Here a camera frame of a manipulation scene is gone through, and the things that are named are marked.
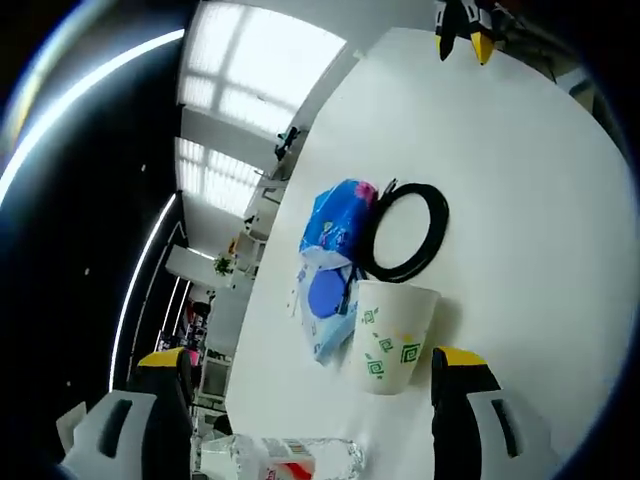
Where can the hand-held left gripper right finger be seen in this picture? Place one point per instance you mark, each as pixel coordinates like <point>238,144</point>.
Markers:
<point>460,430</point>

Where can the white paper cup green print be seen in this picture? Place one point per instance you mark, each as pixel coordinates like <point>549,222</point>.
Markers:
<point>395,340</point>

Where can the dark bag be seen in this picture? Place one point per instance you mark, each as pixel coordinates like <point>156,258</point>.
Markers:
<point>287,142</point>

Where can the narrow window with blinds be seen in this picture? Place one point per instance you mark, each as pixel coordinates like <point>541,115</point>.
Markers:
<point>215,175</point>

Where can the wet wipes pack blue lid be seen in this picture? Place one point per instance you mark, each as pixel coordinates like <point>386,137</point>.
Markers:
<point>325,300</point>

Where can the clear water bottle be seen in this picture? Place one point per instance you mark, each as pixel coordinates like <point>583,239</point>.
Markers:
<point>300,457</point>

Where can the potted green plant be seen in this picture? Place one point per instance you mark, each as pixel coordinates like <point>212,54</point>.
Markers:
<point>223,265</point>

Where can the long ceiling light strip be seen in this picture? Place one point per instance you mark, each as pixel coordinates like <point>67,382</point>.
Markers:
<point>75,95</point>

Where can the curved ceiling light strip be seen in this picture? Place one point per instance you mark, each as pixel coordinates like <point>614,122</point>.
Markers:
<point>135,280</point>

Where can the large window with blinds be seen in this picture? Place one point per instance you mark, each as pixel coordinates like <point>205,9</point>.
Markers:
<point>250,60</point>

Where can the blue tissue pack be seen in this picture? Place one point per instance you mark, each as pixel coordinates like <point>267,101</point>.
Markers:
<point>335,220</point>

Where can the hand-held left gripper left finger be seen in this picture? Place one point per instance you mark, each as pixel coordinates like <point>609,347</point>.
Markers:
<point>125,440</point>

